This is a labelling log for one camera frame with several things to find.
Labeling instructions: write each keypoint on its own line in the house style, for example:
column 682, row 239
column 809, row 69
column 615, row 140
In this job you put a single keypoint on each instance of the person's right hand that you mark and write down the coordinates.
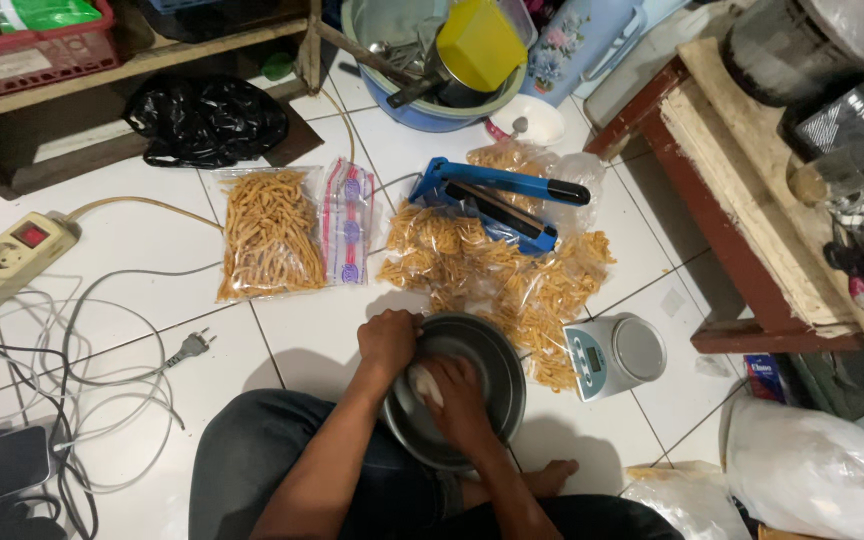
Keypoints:
column 462, row 405

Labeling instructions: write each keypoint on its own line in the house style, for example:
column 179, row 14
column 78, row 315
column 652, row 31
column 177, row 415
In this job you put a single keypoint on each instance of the person's left hand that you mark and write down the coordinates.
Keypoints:
column 387, row 341

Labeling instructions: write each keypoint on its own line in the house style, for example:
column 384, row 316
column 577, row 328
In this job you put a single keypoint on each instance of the person's right fingers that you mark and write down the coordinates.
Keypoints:
column 448, row 371

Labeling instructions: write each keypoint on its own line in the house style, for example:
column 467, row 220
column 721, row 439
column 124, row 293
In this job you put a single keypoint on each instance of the person's left fingers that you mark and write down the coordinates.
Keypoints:
column 411, row 330

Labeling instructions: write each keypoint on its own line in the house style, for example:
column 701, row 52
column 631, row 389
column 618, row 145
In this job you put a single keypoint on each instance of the round metal bowl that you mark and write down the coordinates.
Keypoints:
column 496, row 367

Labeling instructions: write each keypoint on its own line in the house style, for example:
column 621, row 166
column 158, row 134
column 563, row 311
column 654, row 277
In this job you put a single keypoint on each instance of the heap of snack stick bags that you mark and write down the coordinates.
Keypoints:
column 544, row 296

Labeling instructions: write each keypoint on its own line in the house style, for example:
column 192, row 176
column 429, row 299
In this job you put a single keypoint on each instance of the stack of empty striped bags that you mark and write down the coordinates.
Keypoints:
column 347, row 225

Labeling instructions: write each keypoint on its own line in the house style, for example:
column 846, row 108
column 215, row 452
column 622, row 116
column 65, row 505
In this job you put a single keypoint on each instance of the person's bare foot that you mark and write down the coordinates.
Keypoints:
column 552, row 476

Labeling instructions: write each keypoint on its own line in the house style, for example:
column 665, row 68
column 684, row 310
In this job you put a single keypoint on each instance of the white digital kitchen scale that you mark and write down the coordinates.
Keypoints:
column 612, row 356

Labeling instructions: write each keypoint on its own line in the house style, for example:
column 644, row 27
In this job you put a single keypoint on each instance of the flat bag of snack sticks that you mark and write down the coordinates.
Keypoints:
column 271, row 232

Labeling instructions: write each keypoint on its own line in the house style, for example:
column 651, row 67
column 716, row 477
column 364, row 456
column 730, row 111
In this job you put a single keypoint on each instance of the blue bag sealer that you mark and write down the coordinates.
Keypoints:
column 503, row 184

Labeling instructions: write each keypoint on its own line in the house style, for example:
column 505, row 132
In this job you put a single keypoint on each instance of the person's dark jeans leg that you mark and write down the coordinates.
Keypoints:
column 252, row 457

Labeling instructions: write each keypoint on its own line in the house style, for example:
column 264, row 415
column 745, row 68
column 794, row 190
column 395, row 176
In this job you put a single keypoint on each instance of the half-empty clear snack bag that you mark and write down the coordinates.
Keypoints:
column 544, row 169

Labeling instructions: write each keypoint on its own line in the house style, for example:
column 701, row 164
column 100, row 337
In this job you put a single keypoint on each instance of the blue basin of dishes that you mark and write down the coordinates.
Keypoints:
column 432, row 112

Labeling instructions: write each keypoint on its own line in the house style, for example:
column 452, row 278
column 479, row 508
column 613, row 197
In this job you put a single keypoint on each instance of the small white bowl with spoon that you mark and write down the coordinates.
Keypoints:
column 541, row 120

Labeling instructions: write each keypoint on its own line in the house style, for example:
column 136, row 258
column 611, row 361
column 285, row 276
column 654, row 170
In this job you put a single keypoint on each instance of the crumpled clear plastic bag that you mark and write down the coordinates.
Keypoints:
column 683, row 506

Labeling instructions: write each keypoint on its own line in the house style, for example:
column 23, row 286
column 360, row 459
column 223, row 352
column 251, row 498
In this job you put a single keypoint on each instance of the black plastic bag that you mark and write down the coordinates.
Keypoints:
column 203, row 120

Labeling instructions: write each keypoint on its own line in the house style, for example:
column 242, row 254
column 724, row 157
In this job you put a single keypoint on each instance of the yellow plastic container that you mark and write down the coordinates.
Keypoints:
column 481, row 41

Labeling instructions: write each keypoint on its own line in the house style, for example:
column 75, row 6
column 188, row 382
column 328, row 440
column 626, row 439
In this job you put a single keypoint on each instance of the blue and red packet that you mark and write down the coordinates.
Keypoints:
column 766, row 379

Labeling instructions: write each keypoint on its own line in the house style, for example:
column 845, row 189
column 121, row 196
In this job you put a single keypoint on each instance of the floral plastic jug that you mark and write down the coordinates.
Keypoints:
column 567, row 49

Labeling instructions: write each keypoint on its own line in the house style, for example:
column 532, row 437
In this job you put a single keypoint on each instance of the red-brown wooden table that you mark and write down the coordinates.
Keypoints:
column 739, row 217

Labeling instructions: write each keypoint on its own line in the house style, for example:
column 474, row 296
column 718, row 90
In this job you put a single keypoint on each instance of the large white plastic bag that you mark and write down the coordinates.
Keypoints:
column 807, row 472

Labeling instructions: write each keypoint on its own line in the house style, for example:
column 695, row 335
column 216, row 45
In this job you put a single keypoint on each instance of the wooden shelf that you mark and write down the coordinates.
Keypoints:
column 139, row 60

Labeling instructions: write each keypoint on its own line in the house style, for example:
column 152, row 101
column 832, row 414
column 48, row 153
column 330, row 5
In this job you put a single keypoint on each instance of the cream power strip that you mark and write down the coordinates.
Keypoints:
column 8, row 259

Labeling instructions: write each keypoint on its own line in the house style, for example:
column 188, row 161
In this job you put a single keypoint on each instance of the clear drinking glass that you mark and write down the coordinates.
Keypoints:
column 826, row 180

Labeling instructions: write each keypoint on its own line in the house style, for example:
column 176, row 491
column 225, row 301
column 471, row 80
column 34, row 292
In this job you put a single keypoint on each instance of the red plastic basket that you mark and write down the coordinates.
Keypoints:
column 34, row 64

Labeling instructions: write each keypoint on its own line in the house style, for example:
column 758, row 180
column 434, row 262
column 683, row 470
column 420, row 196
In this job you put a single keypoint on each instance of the dark round appliance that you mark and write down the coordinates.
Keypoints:
column 792, row 52

